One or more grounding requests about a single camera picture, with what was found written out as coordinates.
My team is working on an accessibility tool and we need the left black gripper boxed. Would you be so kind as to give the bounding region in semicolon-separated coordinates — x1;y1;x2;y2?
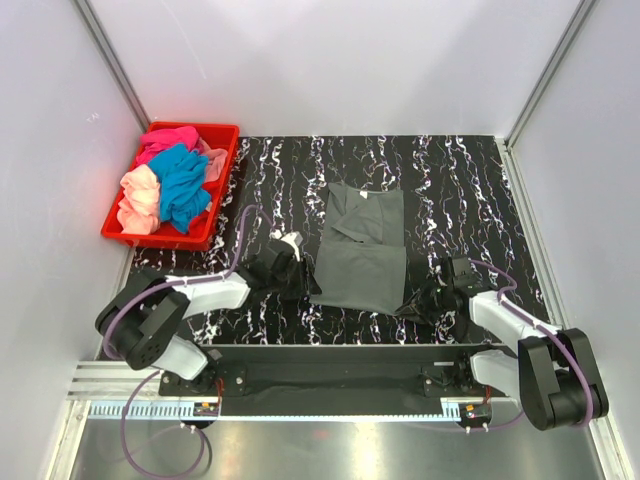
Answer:
269;257;321;302

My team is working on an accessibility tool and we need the right orange connector box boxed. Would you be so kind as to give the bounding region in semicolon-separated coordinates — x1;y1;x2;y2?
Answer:
464;402;492;419

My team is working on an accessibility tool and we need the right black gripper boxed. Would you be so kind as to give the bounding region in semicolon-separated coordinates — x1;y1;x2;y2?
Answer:
395;276;454;327

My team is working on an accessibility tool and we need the left corner aluminium post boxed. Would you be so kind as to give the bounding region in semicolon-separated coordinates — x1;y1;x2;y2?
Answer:
71;0;151;131

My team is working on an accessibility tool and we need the corner aluminium post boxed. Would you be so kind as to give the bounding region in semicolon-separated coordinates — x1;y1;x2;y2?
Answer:
71;0;151;131
504;0;599;150

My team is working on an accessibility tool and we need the blue t shirt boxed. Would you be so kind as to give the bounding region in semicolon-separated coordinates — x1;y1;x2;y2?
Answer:
148;143;211;234

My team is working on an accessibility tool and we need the grey t shirt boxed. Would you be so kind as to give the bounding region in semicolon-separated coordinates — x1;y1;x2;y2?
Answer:
310;183;407;315

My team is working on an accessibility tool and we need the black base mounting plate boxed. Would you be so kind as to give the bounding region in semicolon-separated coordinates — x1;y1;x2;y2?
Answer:
159;344;490;413

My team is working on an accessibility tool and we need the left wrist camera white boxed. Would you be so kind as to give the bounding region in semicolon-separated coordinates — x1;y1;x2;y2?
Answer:
270;229;303;261

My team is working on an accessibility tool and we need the left orange connector box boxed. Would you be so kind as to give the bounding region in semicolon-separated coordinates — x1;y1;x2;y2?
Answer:
194;398;220;417

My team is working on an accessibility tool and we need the light pink t shirt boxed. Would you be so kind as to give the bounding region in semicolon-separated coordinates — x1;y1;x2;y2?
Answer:
197;138;228;183

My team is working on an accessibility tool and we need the right corner aluminium post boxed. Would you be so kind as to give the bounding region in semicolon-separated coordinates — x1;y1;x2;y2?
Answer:
504;0;599;150

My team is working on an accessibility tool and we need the orange connector box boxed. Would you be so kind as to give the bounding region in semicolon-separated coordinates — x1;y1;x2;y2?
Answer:
194;398;220;417
464;402;492;419

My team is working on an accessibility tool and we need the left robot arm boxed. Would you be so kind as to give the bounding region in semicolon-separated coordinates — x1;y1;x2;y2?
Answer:
95;241;322;396

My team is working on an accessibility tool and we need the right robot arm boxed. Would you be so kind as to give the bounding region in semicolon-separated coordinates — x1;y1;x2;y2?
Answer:
396;256;610;431

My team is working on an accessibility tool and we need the magenta pink t shirt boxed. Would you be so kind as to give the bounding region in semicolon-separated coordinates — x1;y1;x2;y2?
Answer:
135;126;200;166

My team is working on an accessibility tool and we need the slotted white cable duct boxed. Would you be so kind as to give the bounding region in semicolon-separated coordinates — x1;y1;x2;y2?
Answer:
89;399;462;422

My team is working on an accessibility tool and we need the peach orange t shirt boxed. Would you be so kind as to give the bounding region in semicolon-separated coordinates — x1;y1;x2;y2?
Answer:
116;164;161;235

